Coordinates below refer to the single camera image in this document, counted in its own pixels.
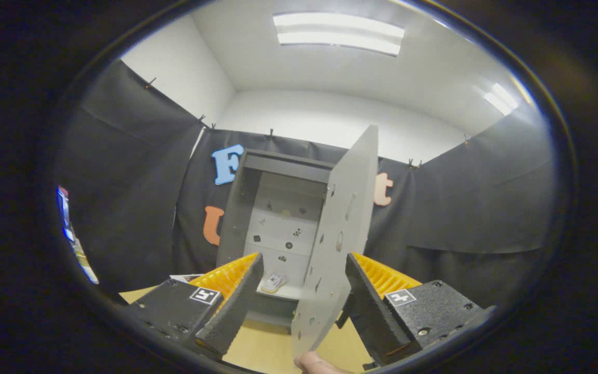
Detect long ceiling light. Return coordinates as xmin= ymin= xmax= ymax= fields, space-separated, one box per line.
xmin=272 ymin=11 xmax=406 ymax=57

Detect grey shoe cabinet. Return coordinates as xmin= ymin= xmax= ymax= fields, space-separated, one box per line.
xmin=216 ymin=148 xmax=349 ymax=328

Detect blue wall poster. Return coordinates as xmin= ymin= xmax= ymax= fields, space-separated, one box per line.
xmin=56 ymin=186 xmax=74 ymax=242

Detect small ceiling light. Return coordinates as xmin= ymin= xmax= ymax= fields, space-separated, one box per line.
xmin=483 ymin=82 xmax=519 ymax=116

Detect black backdrop cloth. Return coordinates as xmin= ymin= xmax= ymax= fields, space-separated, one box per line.
xmin=55 ymin=58 xmax=559 ymax=312

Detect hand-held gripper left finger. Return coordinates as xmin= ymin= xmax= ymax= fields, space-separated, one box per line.
xmin=123 ymin=252 xmax=265 ymax=360

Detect grey shoe cabinet door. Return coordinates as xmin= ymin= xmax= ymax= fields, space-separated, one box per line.
xmin=291 ymin=125 xmax=380 ymax=359

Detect yellow-labelled bottle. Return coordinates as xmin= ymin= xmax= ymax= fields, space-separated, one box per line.
xmin=73 ymin=239 xmax=100 ymax=285

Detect white striped shoe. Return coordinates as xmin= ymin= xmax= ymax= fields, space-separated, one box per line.
xmin=261 ymin=274 xmax=288 ymax=293

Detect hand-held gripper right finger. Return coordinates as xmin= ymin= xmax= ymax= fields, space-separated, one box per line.
xmin=345 ymin=252 xmax=498 ymax=367

